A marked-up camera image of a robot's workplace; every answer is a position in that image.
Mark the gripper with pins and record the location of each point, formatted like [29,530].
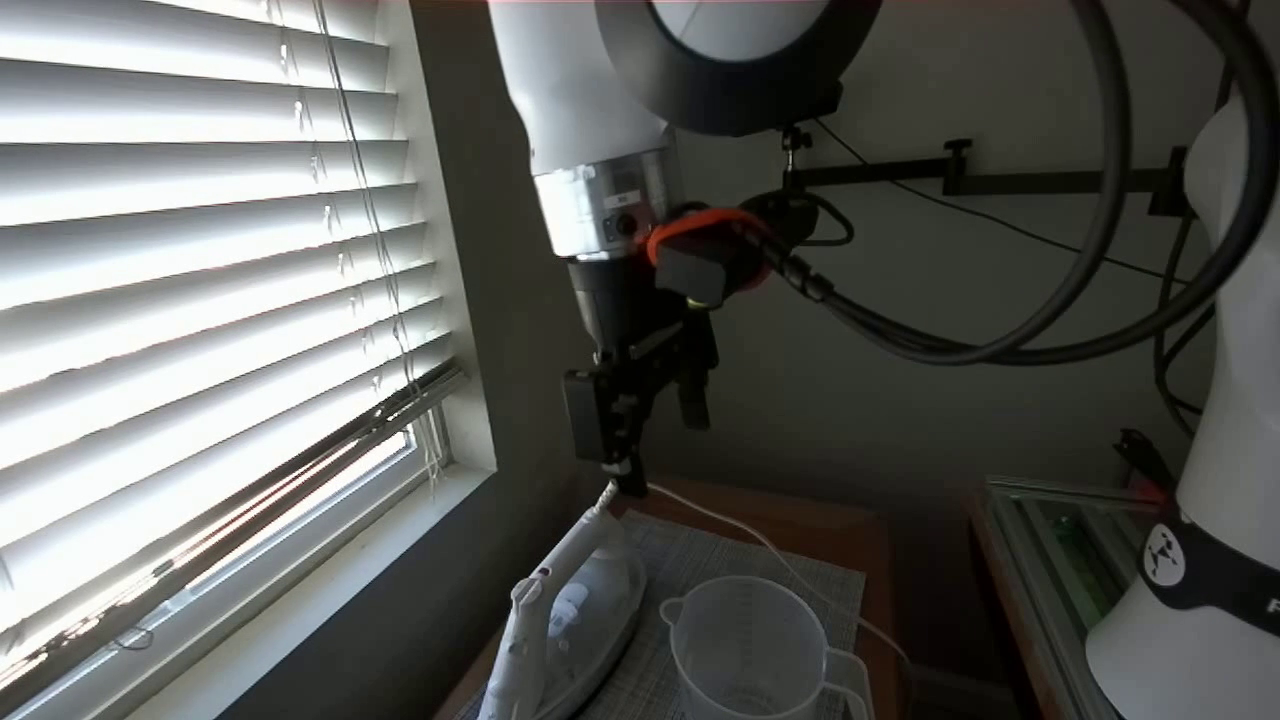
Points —
[625,310]

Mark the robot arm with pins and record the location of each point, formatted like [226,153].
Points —
[570,90]

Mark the clear measuring cup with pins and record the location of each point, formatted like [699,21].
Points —
[745,645]

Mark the grey woven placemat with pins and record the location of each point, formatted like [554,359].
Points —
[690,560]

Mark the white clothes iron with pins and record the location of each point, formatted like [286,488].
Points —
[590,590]

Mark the white window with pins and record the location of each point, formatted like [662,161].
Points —
[300,520]

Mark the white window blind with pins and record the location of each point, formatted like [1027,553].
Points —
[200,250]

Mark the black and red clamp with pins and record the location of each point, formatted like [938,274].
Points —
[1143,465]

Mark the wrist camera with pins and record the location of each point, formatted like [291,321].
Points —
[692,273]

